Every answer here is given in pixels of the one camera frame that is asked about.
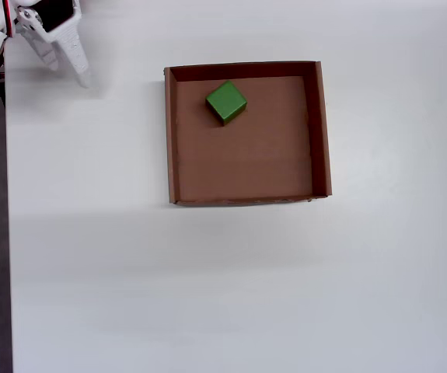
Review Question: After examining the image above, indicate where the green cube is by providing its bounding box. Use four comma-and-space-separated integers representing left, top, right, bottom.
204, 79, 248, 127

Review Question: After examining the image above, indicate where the brown cardboard box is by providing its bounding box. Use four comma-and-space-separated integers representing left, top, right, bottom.
163, 59, 334, 207

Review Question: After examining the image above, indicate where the red black white servo cable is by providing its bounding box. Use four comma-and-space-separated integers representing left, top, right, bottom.
1, 0, 17, 40

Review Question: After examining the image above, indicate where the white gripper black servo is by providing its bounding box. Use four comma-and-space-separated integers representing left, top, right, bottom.
15, 0, 93, 89

